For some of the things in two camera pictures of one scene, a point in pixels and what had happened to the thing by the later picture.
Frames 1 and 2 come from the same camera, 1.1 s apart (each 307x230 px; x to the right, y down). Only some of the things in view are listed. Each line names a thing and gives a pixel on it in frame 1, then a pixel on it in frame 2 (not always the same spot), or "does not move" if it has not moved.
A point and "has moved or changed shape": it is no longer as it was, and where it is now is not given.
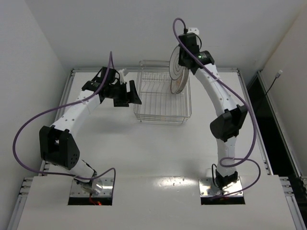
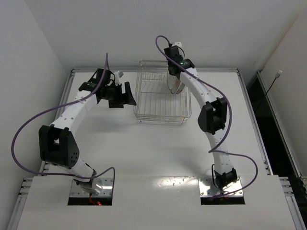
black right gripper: (183, 60) → (173, 71)
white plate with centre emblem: (176, 70) has moved or changed shape
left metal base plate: (107, 190) does not move
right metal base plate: (207, 189) does not move
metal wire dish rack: (159, 104) does not move
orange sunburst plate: (175, 84) does not move
